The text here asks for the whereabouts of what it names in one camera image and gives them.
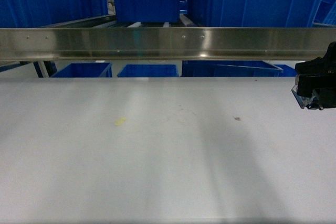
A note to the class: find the medium blue bin centre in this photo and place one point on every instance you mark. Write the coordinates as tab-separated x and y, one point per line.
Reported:
147	11

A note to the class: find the green mushroom push button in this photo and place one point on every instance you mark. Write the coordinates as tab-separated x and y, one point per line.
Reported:
305	92

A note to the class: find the blue bin far left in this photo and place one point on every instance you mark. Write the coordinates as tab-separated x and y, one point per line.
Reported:
39	13

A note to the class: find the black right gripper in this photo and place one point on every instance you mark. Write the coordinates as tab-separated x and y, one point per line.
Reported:
324	67

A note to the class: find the lower blue bin right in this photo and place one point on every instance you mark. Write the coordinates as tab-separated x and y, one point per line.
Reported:
229	68

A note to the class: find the yellow tape scrap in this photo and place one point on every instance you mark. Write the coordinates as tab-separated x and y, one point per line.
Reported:
120	121

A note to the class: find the lower blue bin centre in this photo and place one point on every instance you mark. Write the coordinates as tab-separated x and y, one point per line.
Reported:
148	71

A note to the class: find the lower blue bin left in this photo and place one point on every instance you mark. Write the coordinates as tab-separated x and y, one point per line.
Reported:
85	70

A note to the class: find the blue perforated crate right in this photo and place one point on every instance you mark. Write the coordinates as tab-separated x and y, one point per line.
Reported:
326	13

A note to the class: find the stainless steel shelf rail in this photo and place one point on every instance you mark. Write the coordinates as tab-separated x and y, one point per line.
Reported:
159	43

